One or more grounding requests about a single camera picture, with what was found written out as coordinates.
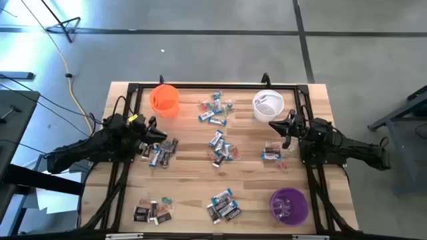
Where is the white jack-o-lantern bucket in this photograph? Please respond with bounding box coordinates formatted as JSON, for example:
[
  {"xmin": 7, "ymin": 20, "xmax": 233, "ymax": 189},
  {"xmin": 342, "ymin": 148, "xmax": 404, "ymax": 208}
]
[{"xmin": 252, "ymin": 89, "xmax": 285, "ymax": 123}]

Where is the yellow cable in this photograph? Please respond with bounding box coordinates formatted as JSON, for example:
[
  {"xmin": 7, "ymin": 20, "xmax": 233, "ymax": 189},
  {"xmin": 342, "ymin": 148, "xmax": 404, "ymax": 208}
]
[{"xmin": 19, "ymin": 0, "xmax": 95, "ymax": 136}]

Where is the black aluminium table frame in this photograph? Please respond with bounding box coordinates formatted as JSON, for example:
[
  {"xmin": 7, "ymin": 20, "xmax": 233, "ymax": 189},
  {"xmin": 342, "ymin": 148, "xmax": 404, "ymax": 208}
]
[{"xmin": 78, "ymin": 73, "xmax": 360, "ymax": 240}]

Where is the silver blue-end candy packet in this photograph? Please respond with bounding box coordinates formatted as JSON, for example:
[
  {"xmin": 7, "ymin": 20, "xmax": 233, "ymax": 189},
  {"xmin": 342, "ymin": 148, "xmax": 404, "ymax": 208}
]
[{"xmin": 213, "ymin": 196, "xmax": 234, "ymax": 210}]

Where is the purple plastic bowl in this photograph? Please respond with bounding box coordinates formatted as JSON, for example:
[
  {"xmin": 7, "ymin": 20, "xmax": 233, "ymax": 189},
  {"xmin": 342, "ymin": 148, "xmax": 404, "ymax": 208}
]
[{"xmin": 269, "ymin": 187, "xmax": 310, "ymax": 227}]

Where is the white paper sheet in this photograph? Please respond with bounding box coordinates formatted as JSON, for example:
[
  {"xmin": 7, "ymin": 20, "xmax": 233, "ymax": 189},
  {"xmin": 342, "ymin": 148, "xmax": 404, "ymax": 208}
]
[
  {"xmin": 35, "ymin": 188, "xmax": 83, "ymax": 215},
  {"xmin": 68, "ymin": 160, "xmax": 93, "ymax": 174}
]

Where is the orange plastic bucket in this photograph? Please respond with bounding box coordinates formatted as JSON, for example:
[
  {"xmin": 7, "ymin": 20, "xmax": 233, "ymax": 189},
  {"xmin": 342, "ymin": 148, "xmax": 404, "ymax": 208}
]
[{"xmin": 149, "ymin": 83, "xmax": 181, "ymax": 119}]

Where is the black handled tool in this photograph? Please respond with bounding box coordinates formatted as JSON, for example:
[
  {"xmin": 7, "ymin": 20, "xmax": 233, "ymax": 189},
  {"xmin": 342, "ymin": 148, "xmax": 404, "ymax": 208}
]
[{"xmin": 0, "ymin": 105, "xmax": 22, "ymax": 123}]

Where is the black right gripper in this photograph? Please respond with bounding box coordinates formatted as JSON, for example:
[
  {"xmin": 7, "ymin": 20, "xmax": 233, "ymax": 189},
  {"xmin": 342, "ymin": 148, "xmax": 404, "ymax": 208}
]
[{"xmin": 268, "ymin": 109, "xmax": 306, "ymax": 149}]

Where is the grey metal table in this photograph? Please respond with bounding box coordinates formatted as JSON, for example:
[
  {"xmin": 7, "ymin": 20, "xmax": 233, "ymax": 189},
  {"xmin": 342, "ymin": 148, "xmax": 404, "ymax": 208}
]
[{"xmin": 368, "ymin": 85, "xmax": 427, "ymax": 195}]

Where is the black table beam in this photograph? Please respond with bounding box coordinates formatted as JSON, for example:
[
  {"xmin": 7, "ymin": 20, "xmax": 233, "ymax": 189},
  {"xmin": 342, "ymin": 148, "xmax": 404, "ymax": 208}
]
[{"xmin": 0, "ymin": 163, "xmax": 84, "ymax": 197}]

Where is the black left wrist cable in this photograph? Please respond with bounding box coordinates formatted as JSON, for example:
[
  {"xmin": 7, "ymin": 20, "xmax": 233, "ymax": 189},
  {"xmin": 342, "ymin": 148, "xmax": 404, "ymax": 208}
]
[{"xmin": 112, "ymin": 95, "xmax": 129, "ymax": 117}]

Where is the black side table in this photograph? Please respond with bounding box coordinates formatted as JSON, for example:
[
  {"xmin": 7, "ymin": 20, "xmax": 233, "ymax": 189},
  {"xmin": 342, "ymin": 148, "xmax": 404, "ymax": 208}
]
[{"xmin": 0, "ymin": 89, "xmax": 41, "ymax": 183}]

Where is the black tripod stand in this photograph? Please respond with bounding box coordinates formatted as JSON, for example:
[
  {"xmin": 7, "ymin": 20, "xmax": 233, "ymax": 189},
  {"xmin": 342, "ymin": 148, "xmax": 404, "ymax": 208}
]
[{"xmin": 39, "ymin": 0, "xmax": 82, "ymax": 43}]

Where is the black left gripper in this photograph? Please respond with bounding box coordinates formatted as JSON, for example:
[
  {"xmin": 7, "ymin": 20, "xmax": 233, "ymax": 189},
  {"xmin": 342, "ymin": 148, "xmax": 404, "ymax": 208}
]
[{"xmin": 133, "ymin": 115, "xmax": 168, "ymax": 145}]

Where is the silver metal bracket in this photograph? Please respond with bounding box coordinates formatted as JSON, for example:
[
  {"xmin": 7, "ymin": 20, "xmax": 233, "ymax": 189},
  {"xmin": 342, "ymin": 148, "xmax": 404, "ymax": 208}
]
[
  {"xmin": 292, "ymin": 234, "xmax": 330, "ymax": 240},
  {"xmin": 105, "ymin": 233, "xmax": 144, "ymax": 240}
]

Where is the dark grey floor bar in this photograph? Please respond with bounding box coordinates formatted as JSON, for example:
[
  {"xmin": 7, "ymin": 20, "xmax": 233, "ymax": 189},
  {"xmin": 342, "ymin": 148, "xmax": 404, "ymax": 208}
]
[{"xmin": 0, "ymin": 71, "xmax": 35, "ymax": 81}]

